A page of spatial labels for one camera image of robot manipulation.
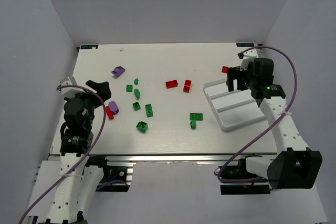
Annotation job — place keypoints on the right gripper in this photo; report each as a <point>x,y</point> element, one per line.
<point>239,76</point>

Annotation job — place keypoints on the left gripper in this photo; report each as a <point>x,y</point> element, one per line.
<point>97,94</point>

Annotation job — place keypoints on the small red lego brick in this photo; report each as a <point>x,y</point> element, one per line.
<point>224,69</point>

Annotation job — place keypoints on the purple round lego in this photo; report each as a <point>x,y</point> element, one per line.
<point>113,107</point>

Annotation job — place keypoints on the red lego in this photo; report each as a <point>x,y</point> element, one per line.
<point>109,113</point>

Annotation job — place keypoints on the purple lego brick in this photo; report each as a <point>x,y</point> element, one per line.
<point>118,71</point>

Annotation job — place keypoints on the red flower lego brick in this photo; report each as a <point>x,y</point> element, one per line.
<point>187,86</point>

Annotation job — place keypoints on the green 2x3 lego plate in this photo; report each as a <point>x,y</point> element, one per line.
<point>196,116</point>

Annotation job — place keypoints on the small green lego brick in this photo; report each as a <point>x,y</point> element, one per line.
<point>193,124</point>

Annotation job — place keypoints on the red 2x4 lego brick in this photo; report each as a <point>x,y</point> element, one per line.
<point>171,84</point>

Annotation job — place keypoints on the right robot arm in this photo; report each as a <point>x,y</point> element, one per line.
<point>296,166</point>

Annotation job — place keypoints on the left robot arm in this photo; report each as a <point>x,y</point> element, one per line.
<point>79,173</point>

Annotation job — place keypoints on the white sorting tray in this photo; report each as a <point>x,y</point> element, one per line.
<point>232,110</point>

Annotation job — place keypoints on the green 2x2 lego brick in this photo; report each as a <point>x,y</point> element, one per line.
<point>129,88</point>

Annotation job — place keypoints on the green curved lego piece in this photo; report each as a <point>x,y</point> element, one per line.
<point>137,94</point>

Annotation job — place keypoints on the green upside-down square lego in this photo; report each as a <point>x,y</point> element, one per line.
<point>136,106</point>

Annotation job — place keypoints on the right table label sticker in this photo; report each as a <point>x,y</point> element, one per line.
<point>245,44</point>

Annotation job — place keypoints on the table label sticker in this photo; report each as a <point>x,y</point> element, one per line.
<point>245,44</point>
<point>85,47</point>

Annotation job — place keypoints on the left table label sticker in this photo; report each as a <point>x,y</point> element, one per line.
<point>85,47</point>

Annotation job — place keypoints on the green upside-down long lego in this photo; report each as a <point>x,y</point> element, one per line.
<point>149,110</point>

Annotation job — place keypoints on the green 2x2 lego front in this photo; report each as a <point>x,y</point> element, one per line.
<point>142,126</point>

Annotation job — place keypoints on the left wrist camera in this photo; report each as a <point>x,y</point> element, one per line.
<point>71,89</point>

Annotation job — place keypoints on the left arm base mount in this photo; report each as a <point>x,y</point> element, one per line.
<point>111,177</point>

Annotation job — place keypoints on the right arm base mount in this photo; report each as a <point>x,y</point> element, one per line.
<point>241,183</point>

